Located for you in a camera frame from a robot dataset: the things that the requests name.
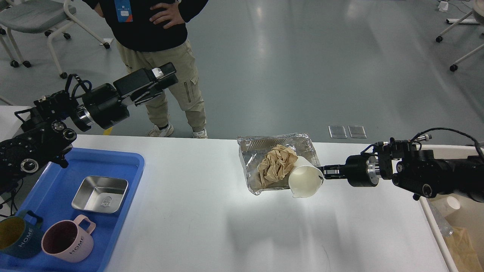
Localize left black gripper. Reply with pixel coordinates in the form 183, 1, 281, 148
74, 62, 178, 131

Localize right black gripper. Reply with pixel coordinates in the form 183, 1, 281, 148
320, 155, 380, 187

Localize white paper cup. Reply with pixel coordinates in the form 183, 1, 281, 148
288, 156, 323, 198

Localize brown paper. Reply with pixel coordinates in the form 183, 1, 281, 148
258, 144, 298, 188
443, 227, 483, 272

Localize aluminium foil container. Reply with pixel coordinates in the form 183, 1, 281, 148
237, 133, 320, 196

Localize square stainless steel dish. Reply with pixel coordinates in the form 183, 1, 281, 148
71, 176, 129, 214

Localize pink HOME mug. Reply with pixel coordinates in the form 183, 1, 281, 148
41, 215, 96, 262

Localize dark teal HOME mug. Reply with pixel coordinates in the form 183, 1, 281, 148
0, 210, 44, 259

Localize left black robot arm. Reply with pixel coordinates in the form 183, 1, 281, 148
0, 62, 178, 193

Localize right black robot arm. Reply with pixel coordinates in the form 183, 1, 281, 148
319, 129, 484, 203

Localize person's left hand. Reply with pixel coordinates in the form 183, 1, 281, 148
150, 2, 186, 29

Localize person's right hand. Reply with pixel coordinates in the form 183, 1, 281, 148
93, 2, 104, 18

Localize silver floor plate left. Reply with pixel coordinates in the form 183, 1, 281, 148
328, 125, 347, 138

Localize silver floor plate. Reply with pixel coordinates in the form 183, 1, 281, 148
348, 125, 368, 138
328, 125, 347, 138

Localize silver floor plate right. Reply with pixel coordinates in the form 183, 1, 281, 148
348, 125, 368, 138

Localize person in black sweater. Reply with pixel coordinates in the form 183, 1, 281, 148
86, 0, 208, 138

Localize blue ID badge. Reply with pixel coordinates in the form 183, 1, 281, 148
114, 0, 133, 23

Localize white cup in bin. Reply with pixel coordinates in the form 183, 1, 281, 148
432, 196, 461, 218

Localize white side table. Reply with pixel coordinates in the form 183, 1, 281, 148
0, 105, 31, 142

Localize blue plastic tray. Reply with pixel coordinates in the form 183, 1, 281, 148
0, 148, 144, 272

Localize grey office chair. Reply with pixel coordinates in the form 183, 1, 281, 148
0, 0, 110, 79

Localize white plastic bin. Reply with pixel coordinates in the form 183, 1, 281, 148
419, 145, 484, 272

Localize brown paper in bin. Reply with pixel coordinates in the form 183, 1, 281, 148
443, 227, 483, 272

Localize white chair base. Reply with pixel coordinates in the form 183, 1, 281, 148
435, 0, 484, 73

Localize black cables at left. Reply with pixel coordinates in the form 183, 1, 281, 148
0, 181, 23, 219

